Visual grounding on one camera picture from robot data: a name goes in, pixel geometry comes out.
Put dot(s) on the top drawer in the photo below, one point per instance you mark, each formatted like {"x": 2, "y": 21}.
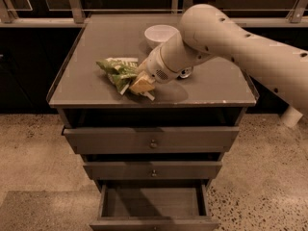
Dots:
{"x": 125, "y": 140}

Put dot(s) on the metal window railing frame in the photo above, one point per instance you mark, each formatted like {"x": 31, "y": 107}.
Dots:
{"x": 290, "y": 12}

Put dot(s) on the grey drawer cabinet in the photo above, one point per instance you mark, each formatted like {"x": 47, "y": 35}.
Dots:
{"x": 217, "y": 94}

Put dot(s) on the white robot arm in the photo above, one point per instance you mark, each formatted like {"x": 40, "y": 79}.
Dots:
{"x": 205, "y": 32}

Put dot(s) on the green soda can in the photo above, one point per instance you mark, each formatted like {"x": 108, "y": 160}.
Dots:
{"x": 186, "y": 73}

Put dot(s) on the middle drawer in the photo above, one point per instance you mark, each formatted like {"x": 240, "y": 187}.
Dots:
{"x": 152, "y": 170}

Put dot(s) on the white bowl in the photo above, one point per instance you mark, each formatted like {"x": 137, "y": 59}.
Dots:
{"x": 157, "y": 34}

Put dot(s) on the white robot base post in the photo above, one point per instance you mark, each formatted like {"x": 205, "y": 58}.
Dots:
{"x": 291, "y": 117}

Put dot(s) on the drawer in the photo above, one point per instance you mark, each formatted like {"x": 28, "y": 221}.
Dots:
{"x": 157, "y": 206}
{"x": 152, "y": 170}
{"x": 125, "y": 140}

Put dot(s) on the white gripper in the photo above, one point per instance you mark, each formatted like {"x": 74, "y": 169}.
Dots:
{"x": 156, "y": 65}

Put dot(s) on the green jalapeno chip bag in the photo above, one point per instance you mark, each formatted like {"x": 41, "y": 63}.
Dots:
{"x": 122, "y": 72}

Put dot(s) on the bottom drawer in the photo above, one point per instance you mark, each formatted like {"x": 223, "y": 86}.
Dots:
{"x": 157, "y": 206}

